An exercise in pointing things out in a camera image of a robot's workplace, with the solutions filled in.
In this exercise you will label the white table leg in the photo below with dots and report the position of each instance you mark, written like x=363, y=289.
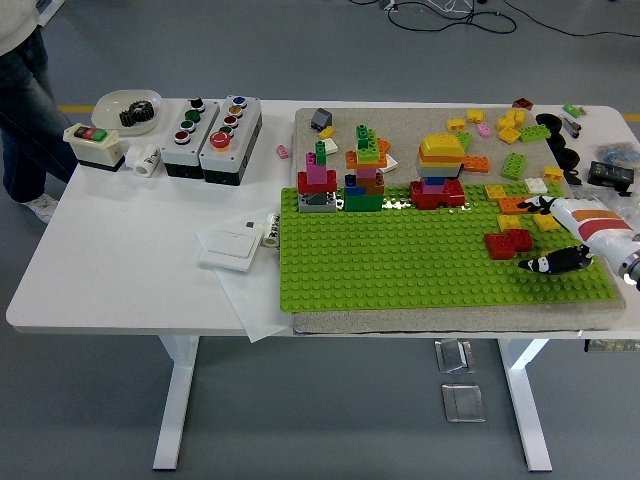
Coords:
x=525, y=400
x=175, y=400

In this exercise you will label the white red-green switch box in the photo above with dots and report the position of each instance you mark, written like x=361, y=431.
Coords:
x=95, y=150

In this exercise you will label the black gear stack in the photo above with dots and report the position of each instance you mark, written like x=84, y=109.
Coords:
x=135, y=114

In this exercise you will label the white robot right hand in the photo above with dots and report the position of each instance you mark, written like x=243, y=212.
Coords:
x=595, y=225

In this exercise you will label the person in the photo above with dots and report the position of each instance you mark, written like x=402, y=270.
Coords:
x=25, y=100

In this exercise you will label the metal floor plate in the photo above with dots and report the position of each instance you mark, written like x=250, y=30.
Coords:
x=455, y=356
x=463, y=403

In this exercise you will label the small black bracket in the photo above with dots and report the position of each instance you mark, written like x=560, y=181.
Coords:
x=572, y=176

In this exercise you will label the orange long brick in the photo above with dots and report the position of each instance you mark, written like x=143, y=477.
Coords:
x=509, y=205
x=477, y=164

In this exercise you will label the black electronic module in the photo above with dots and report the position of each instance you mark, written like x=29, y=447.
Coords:
x=607, y=172

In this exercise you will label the small yellow brick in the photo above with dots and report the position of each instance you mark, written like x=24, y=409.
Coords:
x=326, y=132

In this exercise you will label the emergency stop control box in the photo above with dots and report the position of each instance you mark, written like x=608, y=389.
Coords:
x=245, y=135

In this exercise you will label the long green brick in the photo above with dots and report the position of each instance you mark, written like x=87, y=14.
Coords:
x=535, y=133

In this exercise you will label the white shallow bowl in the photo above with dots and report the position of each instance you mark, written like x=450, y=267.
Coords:
x=107, y=112

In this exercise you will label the white paper sheet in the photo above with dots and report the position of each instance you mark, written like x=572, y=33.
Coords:
x=250, y=305

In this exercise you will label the white desk foot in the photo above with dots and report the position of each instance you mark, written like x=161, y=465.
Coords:
x=52, y=5

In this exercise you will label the white pipe tee fitting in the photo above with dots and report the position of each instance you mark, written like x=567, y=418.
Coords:
x=142, y=159

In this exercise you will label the plastic bag with blue part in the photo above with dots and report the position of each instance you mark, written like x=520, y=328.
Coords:
x=617, y=152

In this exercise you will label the small grey square chip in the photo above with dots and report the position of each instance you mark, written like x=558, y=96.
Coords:
x=251, y=224

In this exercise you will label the green orange brown brick tower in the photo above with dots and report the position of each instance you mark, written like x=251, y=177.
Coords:
x=362, y=200

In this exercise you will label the red toy brick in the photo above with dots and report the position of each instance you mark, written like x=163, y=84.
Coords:
x=500, y=247
x=521, y=239

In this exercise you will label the grey metal tool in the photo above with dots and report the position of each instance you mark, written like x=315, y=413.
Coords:
x=571, y=127

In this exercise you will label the red pink green brick tower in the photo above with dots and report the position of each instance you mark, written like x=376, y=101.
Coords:
x=317, y=182

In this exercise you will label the dark red brick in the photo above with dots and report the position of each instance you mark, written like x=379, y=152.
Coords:
x=522, y=104

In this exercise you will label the small pink brick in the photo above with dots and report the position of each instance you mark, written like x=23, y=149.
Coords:
x=283, y=152

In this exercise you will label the yellow flat brick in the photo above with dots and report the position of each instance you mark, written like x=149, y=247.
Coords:
x=509, y=135
x=510, y=223
x=545, y=223

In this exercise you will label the grey sloped brick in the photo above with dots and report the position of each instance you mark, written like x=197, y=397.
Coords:
x=321, y=119

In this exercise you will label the green studded baseplate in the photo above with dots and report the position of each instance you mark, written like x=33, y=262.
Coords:
x=375, y=260

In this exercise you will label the white printed pipe coupling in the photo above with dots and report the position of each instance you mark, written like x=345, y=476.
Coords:
x=270, y=230

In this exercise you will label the three-button control box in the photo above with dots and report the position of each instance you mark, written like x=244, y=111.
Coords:
x=175, y=152

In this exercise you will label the white floor power strip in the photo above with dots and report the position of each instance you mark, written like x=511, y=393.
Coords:
x=390, y=4

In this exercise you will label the white wall switch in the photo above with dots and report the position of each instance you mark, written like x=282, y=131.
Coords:
x=227, y=250

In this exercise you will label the yellow-topped layered brick tower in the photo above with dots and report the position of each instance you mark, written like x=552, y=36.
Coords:
x=440, y=150

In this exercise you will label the clear plastic bag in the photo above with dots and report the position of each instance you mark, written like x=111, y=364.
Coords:
x=587, y=191

